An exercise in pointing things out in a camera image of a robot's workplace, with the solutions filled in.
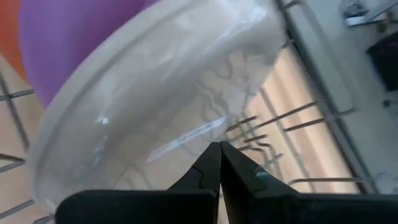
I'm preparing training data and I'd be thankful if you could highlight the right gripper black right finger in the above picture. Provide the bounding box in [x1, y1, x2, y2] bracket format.
[220, 141, 398, 224]

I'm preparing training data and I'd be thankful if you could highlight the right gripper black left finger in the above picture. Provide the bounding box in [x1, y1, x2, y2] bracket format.
[55, 141, 222, 224]

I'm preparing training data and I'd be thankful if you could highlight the grey wire dish rack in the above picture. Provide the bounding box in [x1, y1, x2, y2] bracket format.
[0, 0, 379, 224]

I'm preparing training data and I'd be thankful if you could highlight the purple plate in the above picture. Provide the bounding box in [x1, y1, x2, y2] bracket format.
[19, 0, 159, 108]

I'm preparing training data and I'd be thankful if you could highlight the orange plate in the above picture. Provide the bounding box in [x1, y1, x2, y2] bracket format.
[0, 0, 29, 80]

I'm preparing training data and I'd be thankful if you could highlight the black box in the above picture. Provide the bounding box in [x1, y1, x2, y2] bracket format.
[366, 30, 398, 91]

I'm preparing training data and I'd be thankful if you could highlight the grey metal bar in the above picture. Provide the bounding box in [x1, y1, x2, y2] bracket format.
[340, 0, 398, 27]

